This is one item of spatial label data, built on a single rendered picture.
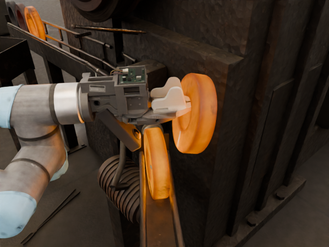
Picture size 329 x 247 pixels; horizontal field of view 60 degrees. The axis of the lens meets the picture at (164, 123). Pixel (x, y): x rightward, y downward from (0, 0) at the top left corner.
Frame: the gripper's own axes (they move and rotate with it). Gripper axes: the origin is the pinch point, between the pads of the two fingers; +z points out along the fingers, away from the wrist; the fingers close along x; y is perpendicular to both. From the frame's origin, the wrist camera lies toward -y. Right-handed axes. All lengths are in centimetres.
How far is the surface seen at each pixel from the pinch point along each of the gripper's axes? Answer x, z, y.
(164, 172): -6.7, -6.1, -10.6
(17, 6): 120, -75, -11
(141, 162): 2.9, -11.0, -17.0
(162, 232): -13.1, -7.3, -20.5
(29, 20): 112, -69, -16
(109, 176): 14.6, -21.5, -33.5
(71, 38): 86, -42, -18
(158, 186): -7.8, -7.5, -13.2
